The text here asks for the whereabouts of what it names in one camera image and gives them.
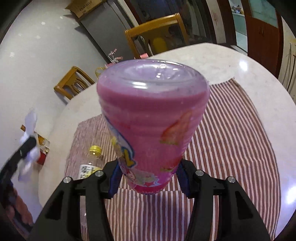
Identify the wooden chair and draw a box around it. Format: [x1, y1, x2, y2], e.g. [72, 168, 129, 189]
[54, 66, 95, 100]
[125, 13, 189, 59]

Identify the grey refrigerator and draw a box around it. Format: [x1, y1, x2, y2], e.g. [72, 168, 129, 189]
[79, 1, 138, 60]

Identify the pink child tricycle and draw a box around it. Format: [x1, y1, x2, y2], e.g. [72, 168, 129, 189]
[106, 49, 149, 67]

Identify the red striped cloth mat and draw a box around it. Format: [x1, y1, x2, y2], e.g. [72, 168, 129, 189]
[64, 78, 282, 241]

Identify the Galanz cardboard box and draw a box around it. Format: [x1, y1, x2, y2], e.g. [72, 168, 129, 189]
[65, 0, 106, 18]

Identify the wooden chair at left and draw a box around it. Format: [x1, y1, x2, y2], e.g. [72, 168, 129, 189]
[54, 66, 95, 100]

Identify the wooden chair at far side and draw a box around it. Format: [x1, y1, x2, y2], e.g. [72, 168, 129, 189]
[125, 13, 189, 59]

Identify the red liquor bottle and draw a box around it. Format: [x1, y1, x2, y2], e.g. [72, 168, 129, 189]
[37, 149, 49, 166]

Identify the yellow plastic bag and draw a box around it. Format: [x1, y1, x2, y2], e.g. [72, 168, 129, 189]
[95, 65, 107, 79]

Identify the red wooden kitchen door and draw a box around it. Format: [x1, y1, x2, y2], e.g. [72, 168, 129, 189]
[230, 0, 283, 78]

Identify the clear liquor bottle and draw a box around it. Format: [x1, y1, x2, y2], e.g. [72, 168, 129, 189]
[20, 125, 50, 153]

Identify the person's left hand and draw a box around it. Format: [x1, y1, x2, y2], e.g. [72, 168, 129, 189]
[5, 188, 33, 226]

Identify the white dustpan with handles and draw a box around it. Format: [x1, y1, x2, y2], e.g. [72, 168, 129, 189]
[283, 41, 296, 93]

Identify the dark sliding glass door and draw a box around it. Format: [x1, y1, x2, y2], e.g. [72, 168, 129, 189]
[124, 0, 227, 47]

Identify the yellow cap lemon bottle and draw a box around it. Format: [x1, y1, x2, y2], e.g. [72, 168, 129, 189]
[78, 146, 103, 179]

